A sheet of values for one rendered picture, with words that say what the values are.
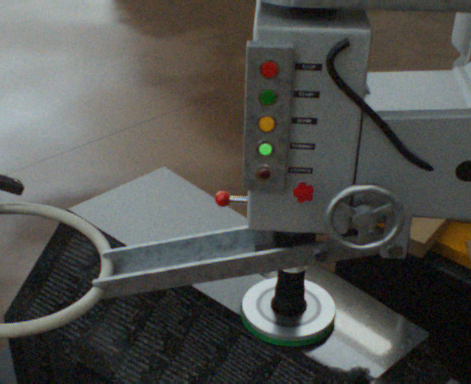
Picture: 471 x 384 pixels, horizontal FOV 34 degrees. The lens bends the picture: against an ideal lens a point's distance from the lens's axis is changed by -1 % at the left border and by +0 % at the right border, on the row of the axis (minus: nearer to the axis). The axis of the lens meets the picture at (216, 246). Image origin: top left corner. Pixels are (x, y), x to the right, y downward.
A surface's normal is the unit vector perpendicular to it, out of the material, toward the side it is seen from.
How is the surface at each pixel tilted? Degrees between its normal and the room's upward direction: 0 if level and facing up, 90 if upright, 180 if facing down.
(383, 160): 90
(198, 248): 90
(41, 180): 0
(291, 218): 90
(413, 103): 4
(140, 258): 90
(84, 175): 0
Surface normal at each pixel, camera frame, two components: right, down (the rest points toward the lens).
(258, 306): 0.00, -0.82
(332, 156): -0.07, 0.58
